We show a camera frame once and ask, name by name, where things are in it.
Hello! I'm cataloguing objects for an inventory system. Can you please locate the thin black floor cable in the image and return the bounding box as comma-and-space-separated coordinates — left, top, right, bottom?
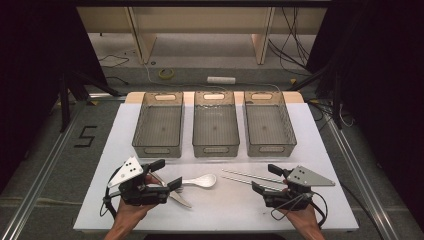
98, 54, 130, 69

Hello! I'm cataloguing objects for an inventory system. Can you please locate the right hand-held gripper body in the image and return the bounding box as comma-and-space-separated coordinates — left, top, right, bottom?
263, 165, 336, 211

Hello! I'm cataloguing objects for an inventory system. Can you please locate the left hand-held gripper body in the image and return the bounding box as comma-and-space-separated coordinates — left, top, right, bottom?
107, 156, 171, 206

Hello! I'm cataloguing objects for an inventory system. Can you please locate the bundle of black cables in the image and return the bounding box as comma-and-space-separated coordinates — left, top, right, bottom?
268, 6, 313, 78

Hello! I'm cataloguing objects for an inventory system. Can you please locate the person's right hand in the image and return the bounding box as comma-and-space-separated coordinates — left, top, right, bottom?
278, 203, 323, 234

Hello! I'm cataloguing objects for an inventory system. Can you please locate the person's left hand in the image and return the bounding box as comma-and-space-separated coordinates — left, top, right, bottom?
114, 174, 162, 226

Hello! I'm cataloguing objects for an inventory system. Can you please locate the white floor cable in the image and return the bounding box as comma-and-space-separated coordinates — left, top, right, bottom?
143, 63, 281, 93

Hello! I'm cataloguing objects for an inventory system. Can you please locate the black metal stand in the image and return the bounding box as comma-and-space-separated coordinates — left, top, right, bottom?
59, 71, 121, 133
288, 63, 344, 130

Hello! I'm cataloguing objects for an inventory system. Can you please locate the light wooden desk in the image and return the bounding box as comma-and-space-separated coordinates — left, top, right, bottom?
76, 6, 328, 66

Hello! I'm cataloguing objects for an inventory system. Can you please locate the white power strip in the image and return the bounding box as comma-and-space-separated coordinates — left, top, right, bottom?
206, 76, 237, 85

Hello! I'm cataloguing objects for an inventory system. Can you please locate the aluminium floor rail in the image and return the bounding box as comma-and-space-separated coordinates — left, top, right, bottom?
324, 116, 401, 240
0, 99, 91, 240

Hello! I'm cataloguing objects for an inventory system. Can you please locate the grey translucent plastic bin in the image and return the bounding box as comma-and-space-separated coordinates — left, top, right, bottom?
192, 91, 241, 158
131, 91, 185, 159
243, 90, 298, 158

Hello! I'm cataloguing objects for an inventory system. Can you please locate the yellow tape roll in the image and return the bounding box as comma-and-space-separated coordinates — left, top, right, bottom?
157, 68, 175, 81

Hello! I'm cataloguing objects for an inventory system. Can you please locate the white plastic spoon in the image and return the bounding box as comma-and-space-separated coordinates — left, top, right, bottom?
181, 173, 218, 189

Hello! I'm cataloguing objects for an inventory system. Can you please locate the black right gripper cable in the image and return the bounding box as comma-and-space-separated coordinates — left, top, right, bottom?
270, 191, 330, 230

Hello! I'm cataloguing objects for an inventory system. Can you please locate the black curtain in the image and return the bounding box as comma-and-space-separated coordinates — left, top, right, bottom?
0, 0, 108, 194
306, 0, 424, 228

